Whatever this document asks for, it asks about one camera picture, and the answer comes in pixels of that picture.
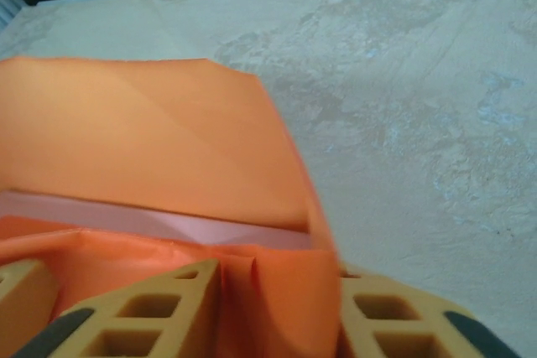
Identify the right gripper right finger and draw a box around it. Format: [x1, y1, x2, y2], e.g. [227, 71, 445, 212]
[338, 269, 519, 358]

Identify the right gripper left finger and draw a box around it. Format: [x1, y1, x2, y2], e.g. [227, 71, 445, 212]
[12, 257, 222, 358]

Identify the pink gift box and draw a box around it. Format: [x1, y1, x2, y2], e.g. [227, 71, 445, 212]
[0, 189, 314, 250]

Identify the orange wrapping paper sheet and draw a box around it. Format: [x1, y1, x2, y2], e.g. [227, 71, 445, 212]
[0, 57, 341, 358]

